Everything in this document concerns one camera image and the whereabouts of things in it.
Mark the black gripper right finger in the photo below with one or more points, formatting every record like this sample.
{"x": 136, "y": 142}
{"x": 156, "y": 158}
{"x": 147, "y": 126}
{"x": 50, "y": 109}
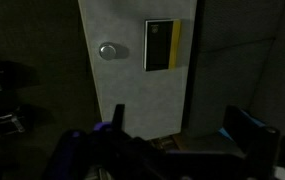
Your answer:
{"x": 245, "y": 133}

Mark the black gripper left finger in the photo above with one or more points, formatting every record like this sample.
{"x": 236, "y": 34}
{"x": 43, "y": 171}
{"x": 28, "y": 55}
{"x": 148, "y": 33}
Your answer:
{"x": 118, "y": 116}

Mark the black book yellow edge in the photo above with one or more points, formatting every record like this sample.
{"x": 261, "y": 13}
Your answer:
{"x": 158, "y": 46}

